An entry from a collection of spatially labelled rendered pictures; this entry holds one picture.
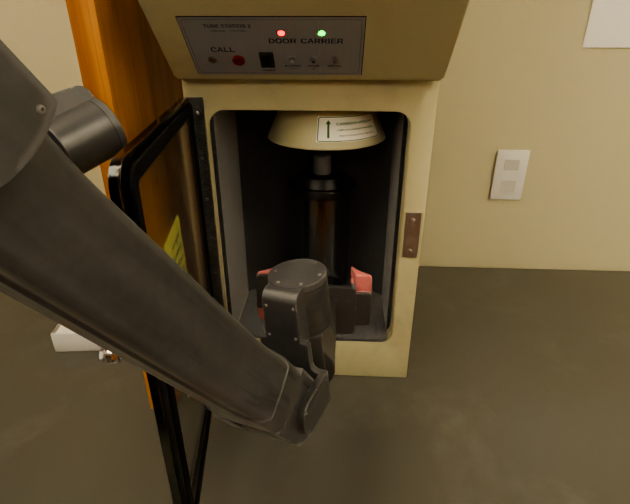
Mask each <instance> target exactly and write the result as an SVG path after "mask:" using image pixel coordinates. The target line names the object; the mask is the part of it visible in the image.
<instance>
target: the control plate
mask: <svg viewBox="0 0 630 504"><path fill-rule="evenodd" d="M175 17H176V19H177V22H178V24H179V27H180V29H181V32H182V34H183V37H184V39H185V42H186V44H187V47H188V49H189V52H190V54H191V57H192V59H193V62H194V64H195V67H196V69H197V71H198V74H246V75H362V65H363V53H364V41H365V29H366V17H367V16H175ZM278 29H283V30H285V31H286V35H285V36H284V37H279V36H278V35H277V34H276V31H277V30H278ZM319 29H324V30H326V32H327V34H326V36H324V37H319V36H318V35H317V31H318V30H319ZM259 52H273V55H274V61H275V68H262V67H261V62H260V58H259ZM236 55H239V56H242V57H244V59H245V64H244V65H242V66H238V65H235V64H234V63H233V61H232V59H233V57H234V56H236ZM210 56H213V57H215V58H216V59H217V62H216V63H210V62H209V61H208V57H210ZM290 56H294V57H296V61H294V63H290V61H288V57H290ZM311 56H315V57H317V61H316V62H315V63H312V62H311V61H310V57H311ZM333 56H337V57H339V61H338V62H337V63H336V64H334V63H333V61H331V57H333Z"/></svg>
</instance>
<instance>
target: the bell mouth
mask: <svg viewBox="0 0 630 504"><path fill-rule="evenodd" d="M268 138H269V140H271V141H272V142H274V143H276V144H278V145H281V146H285V147H290V148H296V149H304V150H317V151H339V150H352V149H360V148H366V147H370V146H374V145H377V144H379V143H381V142H382V141H384V140H385V138H386V135H385V133H384V130H383V127H382V125H381V122H380V119H379V117H378V114H377V111H277V113H276V116H275V118H274V121H273V124H272V126H271V129H270V131H269V134H268Z"/></svg>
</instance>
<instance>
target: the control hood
mask: <svg viewBox="0 0 630 504"><path fill-rule="evenodd" d="M469 1H470V0H138V2H139V4H140V6H141V8H142V10H143V12H144V14H145V16H146V18H147V20H148V22H149V24H150V27H151V29H152V31H153V33H154V35H155V37H156V39H157V41H158V43H159V45H160V47H161V50H162V52H163V54H164V56H165V58H166V60H167V62H168V64H169V66H170V68H171V70H172V72H173V75H174V76H176V78H177V79H263V80H417V81H441V79H442V78H444V76H445V73H446V70H447V67H448V64H449V61H450V58H451V55H452V52H453V49H454V46H455V43H456V40H457V37H458V34H459V31H460V28H461V25H462V22H463V19H464V16H465V13H466V10H467V7H468V4H469ZM175 16H367V17H366V29H365V41H364V53H363V65H362V75H246V74H198V71H197V69H196V67H195V64H194V62H193V59H192V57H191V54H190V52H189V49H188V47H187V44H186V42H185V39H184V37H183V34H182V32H181V29H180V27H179V24H178V22H177V19H176V17H175Z"/></svg>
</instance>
